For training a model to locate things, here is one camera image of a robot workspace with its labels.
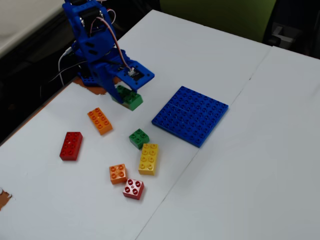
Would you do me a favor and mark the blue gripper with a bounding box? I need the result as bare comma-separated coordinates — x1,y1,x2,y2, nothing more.
78,31,131,105

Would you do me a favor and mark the green 2x4 block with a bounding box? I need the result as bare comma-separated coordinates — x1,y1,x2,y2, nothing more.
111,84,144,112

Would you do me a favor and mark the orange 2x4 block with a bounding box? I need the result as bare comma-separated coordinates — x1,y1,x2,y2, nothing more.
87,107,114,136

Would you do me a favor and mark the green 2x2 block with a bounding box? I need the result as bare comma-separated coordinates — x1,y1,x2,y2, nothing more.
128,128,151,150

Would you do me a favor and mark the red 2x4 block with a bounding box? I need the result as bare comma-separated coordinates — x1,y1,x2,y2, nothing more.
59,131,84,162

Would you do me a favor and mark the yellow 2x4 block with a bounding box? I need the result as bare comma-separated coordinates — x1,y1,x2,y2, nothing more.
138,143,160,176

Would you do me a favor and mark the orange 2x2 block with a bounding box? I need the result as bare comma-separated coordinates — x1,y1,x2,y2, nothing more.
108,163,128,186

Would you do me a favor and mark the red 2x2 block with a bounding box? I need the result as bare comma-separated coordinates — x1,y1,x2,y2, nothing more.
122,177,145,201

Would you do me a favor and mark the blue 8x8 studded baseplate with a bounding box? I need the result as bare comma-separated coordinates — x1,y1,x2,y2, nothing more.
151,85,230,149

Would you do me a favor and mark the white side desk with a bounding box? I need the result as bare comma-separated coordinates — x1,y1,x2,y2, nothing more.
0,0,78,60

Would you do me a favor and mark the black chair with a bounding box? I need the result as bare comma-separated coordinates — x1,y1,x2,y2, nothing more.
262,0,320,60

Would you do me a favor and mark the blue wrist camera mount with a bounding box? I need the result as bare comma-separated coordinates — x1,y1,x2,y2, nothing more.
115,60,155,91

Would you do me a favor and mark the red white servo cable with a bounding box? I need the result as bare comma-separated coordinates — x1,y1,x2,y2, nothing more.
91,9,136,76

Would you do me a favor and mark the black camera cable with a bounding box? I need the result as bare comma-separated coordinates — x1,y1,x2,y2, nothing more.
39,62,83,87

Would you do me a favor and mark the white usb cable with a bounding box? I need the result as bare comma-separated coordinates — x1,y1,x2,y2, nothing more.
57,46,76,86

